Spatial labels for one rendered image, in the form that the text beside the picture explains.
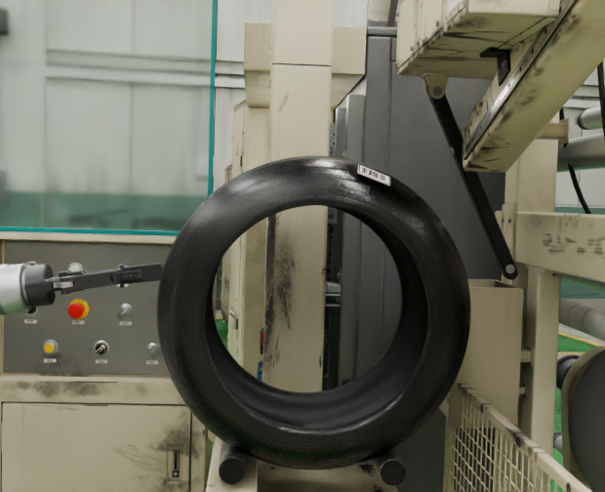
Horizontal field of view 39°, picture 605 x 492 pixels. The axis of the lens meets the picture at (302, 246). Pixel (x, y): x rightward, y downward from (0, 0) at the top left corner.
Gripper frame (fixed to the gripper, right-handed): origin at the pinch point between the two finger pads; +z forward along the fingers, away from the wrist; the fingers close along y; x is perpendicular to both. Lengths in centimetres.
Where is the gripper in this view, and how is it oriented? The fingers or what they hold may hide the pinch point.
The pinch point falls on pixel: (141, 273)
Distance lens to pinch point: 156.0
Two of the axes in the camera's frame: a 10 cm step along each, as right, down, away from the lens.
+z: 9.9, -1.1, 0.5
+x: 1.1, 9.9, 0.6
